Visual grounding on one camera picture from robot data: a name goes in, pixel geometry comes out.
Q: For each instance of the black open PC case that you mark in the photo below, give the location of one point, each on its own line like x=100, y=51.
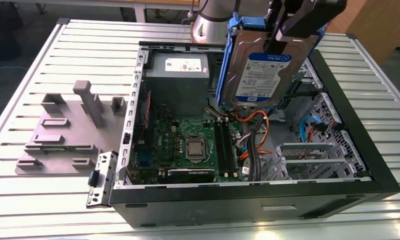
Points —
x=254, y=207

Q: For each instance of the metal disk bay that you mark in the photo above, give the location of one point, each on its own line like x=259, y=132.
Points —
x=315, y=161

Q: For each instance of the metal expansion slot bracket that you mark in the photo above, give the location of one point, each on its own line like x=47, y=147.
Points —
x=103, y=165

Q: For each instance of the wooden cabinet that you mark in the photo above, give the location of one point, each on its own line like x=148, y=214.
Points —
x=381, y=25

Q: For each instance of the grey power supply unit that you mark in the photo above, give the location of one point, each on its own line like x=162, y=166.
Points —
x=174, y=85

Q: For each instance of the wooden desk with white frame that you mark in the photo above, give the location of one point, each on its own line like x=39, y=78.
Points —
x=154, y=5

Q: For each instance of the green motherboard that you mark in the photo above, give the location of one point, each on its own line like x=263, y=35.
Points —
x=201, y=125

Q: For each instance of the green RAM stick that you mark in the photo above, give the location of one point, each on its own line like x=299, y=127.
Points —
x=55, y=149

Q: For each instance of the CPU socket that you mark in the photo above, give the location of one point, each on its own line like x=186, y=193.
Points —
x=186, y=150

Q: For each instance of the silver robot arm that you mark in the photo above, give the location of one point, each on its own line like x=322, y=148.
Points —
x=207, y=30

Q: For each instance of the grey parts rack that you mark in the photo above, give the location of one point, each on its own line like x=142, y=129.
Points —
x=70, y=132

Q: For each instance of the hard disk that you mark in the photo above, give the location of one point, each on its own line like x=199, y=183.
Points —
x=263, y=80

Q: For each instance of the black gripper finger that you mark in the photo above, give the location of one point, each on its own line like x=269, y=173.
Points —
x=307, y=22
x=271, y=25

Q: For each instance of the silver CPU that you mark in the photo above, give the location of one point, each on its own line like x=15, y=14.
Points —
x=196, y=150

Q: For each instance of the metal optical drive cage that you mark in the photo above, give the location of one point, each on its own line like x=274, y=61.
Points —
x=305, y=75

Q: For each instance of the black graphics card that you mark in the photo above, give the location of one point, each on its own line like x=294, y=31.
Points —
x=190, y=173

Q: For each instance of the black RAM slot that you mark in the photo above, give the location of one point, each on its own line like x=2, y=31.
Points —
x=222, y=147

